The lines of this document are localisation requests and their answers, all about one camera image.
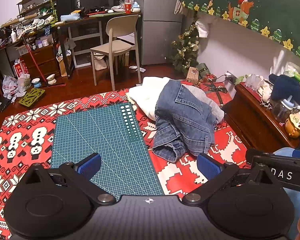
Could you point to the navy knit hat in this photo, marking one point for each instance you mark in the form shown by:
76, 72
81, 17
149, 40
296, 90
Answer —
285, 87

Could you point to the wooden nightstand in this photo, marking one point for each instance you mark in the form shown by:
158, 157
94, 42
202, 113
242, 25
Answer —
252, 120

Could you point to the yellow figurine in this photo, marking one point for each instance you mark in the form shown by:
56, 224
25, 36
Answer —
293, 127

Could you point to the cluttered shelf unit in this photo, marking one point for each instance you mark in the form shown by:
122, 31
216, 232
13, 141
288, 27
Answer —
37, 2

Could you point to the light blue cloth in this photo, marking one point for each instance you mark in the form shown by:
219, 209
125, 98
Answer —
297, 200

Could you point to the dark desk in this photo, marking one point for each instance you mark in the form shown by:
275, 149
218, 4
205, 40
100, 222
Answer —
90, 20

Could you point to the grey plastic bag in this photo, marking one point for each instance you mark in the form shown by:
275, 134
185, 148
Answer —
24, 82

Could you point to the plaid gift box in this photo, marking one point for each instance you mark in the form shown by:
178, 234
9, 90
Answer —
192, 74

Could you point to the green Christmas wall hanging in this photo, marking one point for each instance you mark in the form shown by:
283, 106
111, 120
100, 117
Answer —
265, 5

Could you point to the small Christmas tree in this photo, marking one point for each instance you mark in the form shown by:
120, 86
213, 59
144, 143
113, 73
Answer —
185, 52

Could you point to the red cup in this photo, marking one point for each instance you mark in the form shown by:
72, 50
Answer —
127, 8

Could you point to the white plastic bag red print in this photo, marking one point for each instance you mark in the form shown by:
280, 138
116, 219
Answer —
9, 85

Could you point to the red printed blanket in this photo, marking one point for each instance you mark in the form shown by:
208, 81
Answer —
27, 135

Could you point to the white storage bag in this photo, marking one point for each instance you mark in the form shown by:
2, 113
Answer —
100, 62

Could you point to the beige chair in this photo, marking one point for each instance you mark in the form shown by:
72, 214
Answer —
120, 47

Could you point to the black box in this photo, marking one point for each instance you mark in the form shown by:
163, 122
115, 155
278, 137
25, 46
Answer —
1, 105

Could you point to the white knit garment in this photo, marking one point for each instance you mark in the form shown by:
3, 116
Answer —
145, 97

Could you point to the blue jeans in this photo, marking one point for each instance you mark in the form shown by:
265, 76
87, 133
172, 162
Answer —
185, 115

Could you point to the grey refrigerator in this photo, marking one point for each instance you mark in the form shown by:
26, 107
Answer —
157, 30

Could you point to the green gift box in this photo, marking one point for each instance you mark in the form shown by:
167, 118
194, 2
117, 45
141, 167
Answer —
203, 70

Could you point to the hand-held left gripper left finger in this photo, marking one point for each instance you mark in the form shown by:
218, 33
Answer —
90, 166

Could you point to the green cutting mat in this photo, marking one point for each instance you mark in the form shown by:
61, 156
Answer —
102, 140

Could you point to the wooden drawer cabinet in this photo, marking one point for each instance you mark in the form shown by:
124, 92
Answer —
42, 60

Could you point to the blue and white bowl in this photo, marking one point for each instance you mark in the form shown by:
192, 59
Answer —
36, 82

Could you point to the black computer tower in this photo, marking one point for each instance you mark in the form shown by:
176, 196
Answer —
66, 5

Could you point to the light blue pouch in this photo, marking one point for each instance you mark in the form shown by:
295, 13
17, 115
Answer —
70, 17

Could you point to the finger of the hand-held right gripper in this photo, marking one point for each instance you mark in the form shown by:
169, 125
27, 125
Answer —
255, 156

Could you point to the beige tote bag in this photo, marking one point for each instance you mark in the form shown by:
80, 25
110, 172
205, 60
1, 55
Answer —
178, 7

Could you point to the brown paper bag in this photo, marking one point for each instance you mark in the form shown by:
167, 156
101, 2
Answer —
63, 66

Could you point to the white lotion bottle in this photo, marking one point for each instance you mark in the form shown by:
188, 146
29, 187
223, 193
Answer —
13, 36

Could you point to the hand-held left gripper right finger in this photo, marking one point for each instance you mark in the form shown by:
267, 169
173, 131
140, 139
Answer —
208, 166

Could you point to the white paper scraps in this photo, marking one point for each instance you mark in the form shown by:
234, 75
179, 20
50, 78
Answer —
137, 68

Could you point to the glass jar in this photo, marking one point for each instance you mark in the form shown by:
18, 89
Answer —
281, 111

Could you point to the lime green plastic rack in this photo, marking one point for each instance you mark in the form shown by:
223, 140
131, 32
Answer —
32, 97

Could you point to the white hanging cloth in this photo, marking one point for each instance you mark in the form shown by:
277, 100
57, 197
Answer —
203, 28

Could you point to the grey garment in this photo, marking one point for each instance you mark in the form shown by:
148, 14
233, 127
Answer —
210, 105

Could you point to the red and white carton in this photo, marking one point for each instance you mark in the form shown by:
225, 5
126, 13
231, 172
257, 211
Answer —
20, 68

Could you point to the white ceramic bowl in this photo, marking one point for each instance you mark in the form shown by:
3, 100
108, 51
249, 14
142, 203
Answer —
51, 78

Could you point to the red gift box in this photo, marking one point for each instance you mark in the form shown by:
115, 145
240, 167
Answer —
215, 92

